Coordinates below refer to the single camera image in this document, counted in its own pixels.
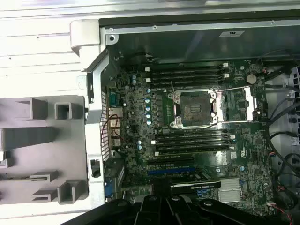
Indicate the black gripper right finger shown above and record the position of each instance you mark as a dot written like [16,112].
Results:
[222,215]

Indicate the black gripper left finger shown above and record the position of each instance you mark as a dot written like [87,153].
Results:
[122,213]

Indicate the thin metal locking lever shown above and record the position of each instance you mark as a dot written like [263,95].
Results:
[172,86]
[199,132]

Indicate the metal socket cover frame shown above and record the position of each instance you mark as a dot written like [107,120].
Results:
[250,104]

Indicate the CPU socket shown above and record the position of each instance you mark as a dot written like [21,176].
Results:
[192,110]

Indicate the silver chipset heatsink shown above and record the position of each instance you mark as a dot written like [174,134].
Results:
[230,196]

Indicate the blue card retention clip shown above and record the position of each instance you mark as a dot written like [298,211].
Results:
[109,189]

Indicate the black graphics card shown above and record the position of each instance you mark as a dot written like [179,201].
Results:
[199,184]

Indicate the blue expansion slot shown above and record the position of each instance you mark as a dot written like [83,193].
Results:
[171,172]

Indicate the black expansion slot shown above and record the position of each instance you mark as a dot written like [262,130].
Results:
[171,161]

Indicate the black RAM slot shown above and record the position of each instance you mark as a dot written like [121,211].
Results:
[192,140]
[187,71]
[187,65]
[192,134]
[187,82]
[187,77]
[192,145]

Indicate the green motherboard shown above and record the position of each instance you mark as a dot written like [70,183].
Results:
[253,145]

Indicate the grey parts rack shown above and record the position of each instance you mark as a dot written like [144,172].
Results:
[68,145]

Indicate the silver rear port stack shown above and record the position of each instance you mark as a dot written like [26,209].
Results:
[113,98]

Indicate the silver coin battery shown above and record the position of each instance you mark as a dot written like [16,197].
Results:
[251,78]

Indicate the silver metal drive cage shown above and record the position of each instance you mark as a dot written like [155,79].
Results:
[296,77]

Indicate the black grey PC case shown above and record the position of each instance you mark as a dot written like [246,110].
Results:
[187,44]

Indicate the white sticker black print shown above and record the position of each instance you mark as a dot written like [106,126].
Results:
[232,34]

